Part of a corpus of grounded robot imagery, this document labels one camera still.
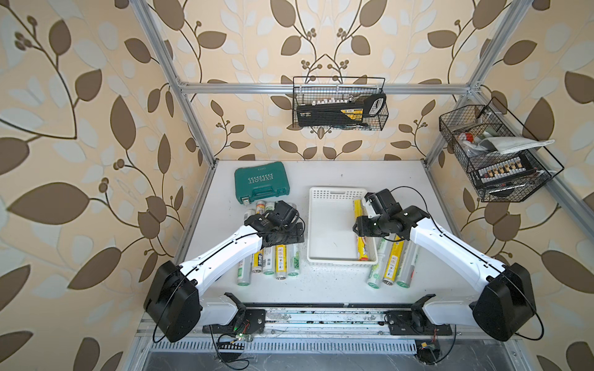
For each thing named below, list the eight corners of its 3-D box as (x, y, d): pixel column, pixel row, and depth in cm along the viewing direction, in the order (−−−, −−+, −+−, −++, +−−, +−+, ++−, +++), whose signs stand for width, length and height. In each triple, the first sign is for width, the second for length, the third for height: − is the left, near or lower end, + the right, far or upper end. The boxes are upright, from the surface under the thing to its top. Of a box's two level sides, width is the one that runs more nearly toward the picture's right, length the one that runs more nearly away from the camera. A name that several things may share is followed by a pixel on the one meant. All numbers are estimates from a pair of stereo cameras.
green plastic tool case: (238, 206, 105) (235, 199, 101) (235, 176, 117) (233, 169, 113) (291, 195, 109) (290, 188, 105) (283, 167, 121) (282, 160, 117)
